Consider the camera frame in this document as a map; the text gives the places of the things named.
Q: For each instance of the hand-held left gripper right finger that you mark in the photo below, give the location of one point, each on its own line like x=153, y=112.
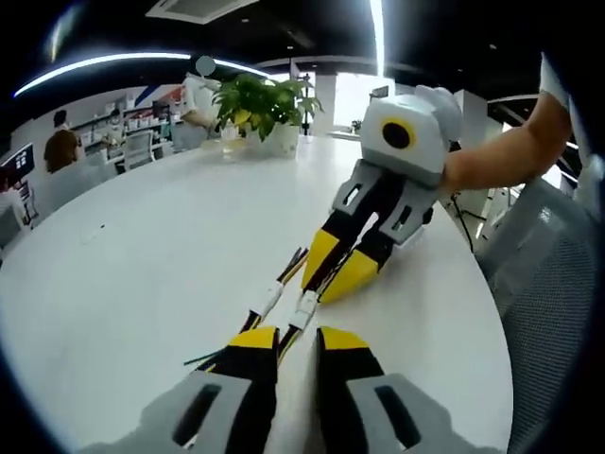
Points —
x=350, y=378

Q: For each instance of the grey mesh office chair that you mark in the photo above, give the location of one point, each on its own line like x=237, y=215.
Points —
x=548, y=293

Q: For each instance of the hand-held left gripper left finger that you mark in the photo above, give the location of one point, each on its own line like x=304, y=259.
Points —
x=246, y=378

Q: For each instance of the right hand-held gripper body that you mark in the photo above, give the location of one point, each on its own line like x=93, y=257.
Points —
x=416, y=151

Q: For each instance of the ceiling air conditioner vent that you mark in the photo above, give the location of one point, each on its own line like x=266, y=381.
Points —
x=198, y=9

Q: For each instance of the long ceiling light strip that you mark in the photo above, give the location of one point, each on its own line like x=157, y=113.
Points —
x=118, y=64
x=376, y=38

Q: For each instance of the white storage shelf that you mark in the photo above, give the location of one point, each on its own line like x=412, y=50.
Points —
x=137, y=116

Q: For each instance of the clear glass container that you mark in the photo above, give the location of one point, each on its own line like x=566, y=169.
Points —
x=227, y=139

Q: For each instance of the potted green plant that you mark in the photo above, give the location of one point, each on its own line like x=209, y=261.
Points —
x=264, y=104

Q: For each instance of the wall screen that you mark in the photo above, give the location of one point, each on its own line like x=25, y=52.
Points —
x=19, y=163

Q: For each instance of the white office chair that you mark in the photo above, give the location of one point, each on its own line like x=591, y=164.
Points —
x=138, y=149

